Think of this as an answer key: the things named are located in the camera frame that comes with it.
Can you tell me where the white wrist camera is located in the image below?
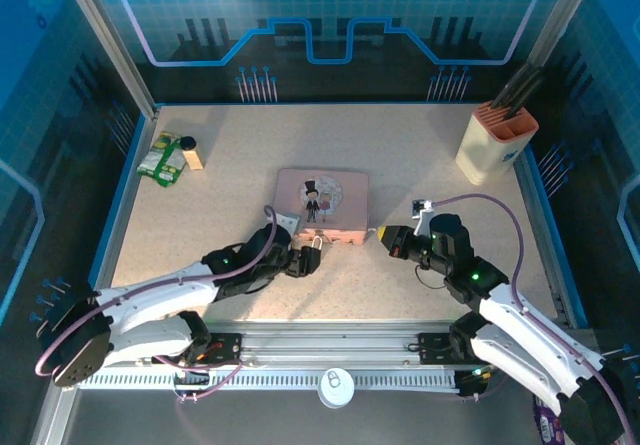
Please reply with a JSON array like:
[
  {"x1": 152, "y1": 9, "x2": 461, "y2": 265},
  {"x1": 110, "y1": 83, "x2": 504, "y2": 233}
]
[
  {"x1": 276, "y1": 212, "x2": 304, "y2": 236},
  {"x1": 409, "y1": 198, "x2": 435, "y2": 236}
]

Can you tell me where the aluminium frame post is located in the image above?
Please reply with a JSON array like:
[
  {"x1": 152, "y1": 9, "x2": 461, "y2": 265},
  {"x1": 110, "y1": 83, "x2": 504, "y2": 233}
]
[
  {"x1": 524, "y1": 0, "x2": 601, "y2": 74},
  {"x1": 53, "y1": 0, "x2": 160, "y2": 119}
]

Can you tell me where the green snack packet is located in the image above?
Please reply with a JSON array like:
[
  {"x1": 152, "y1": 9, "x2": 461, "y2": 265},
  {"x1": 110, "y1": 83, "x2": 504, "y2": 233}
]
[{"x1": 136, "y1": 131, "x2": 187, "y2": 190}]

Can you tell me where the pink tin box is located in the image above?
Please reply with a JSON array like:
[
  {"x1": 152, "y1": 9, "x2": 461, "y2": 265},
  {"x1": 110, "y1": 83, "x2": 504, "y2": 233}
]
[{"x1": 272, "y1": 167, "x2": 372, "y2": 246}]

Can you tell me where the cream knife holder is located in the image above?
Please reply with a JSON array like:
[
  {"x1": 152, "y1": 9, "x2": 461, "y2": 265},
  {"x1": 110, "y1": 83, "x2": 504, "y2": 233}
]
[{"x1": 454, "y1": 100, "x2": 540, "y2": 187}]

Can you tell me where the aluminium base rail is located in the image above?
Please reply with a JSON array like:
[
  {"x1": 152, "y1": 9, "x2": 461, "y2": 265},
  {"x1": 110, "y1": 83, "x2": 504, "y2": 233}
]
[{"x1": 202, "y1": 318, "x2": 469, "y2": 372}]

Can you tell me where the white round lid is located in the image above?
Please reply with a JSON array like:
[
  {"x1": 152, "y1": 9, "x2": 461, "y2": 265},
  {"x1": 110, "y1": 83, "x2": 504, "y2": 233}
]
[{"x1": 318, "y1": 367, "x2": 356, "y2": 409}]

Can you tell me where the small wooden block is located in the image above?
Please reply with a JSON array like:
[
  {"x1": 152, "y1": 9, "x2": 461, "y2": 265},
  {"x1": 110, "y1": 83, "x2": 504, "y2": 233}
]
[{"x1": 180, "y1": 147, "x2": 206, "y2": 171}]

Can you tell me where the purple snack packet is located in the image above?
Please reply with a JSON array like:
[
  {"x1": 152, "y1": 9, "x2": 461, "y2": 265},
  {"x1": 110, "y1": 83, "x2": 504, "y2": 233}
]
[{"x1": 532, "y1": 394, "x2": 569, "y2": 445}]

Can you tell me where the white slotted cable duct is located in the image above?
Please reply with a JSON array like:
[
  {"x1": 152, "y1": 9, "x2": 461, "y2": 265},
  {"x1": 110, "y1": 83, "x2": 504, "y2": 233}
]
[{"x1": 78, "y1": 368, "x2": 464, "y2": 392}]

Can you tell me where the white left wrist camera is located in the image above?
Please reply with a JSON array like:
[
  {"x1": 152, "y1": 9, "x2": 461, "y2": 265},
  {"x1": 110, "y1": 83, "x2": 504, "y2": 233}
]
[{"x1": 276, "y1": 212, "x2": 304, "y2": 236}]

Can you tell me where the black knife handle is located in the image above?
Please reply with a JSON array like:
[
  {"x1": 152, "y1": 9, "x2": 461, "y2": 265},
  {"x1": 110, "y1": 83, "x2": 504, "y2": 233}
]
[
  {"x1": 492, "y1": 62, "x2": 535, "y2": 110},
  {"x1": 504, "y1": 67, "x2": 547, "y2": 117}
]

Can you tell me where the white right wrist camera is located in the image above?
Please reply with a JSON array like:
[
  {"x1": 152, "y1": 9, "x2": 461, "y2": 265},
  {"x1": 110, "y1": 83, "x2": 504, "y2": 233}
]
[{"x1": 409, "y1": 198, "x2": 435, "y2": 236}]

